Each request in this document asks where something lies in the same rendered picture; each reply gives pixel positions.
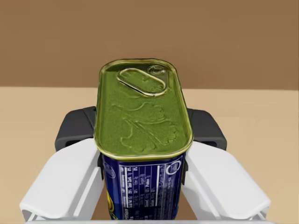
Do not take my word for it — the green and blue rectangular can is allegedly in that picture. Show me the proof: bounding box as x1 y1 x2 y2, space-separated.
93 58 194 220

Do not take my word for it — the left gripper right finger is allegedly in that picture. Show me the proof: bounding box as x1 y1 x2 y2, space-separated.
181 108 271 220

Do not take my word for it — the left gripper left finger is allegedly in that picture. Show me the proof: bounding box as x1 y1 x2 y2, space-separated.
19 106 105 221

